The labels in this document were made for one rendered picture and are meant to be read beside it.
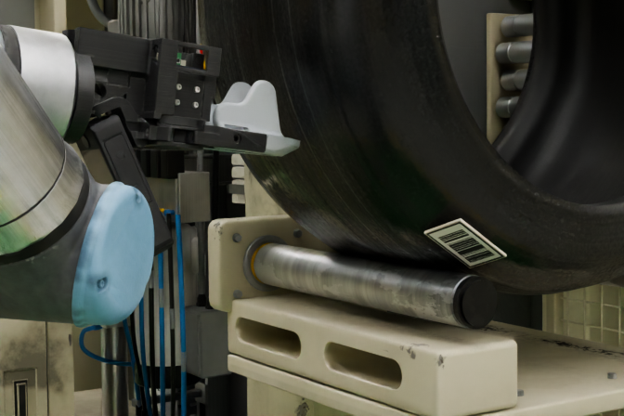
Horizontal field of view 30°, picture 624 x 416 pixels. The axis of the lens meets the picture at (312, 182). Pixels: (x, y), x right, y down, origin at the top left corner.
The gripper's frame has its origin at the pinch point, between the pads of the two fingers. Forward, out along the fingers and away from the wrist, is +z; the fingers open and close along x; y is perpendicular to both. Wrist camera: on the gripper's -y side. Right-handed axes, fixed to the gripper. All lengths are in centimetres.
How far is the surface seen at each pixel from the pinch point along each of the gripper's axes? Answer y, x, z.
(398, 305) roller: -12.3, -2.1, 12.1
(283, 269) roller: -11.1, 17.0, 11.7
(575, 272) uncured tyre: -8.1, -9.4, 25.9
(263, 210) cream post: -5.3, 34.1, 18.7
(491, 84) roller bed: 15, 38, 56
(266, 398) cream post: -27.5, 34.0, 21.6
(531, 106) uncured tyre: 9.6, 15.4, 42.1
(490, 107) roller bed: 12, 38, 56
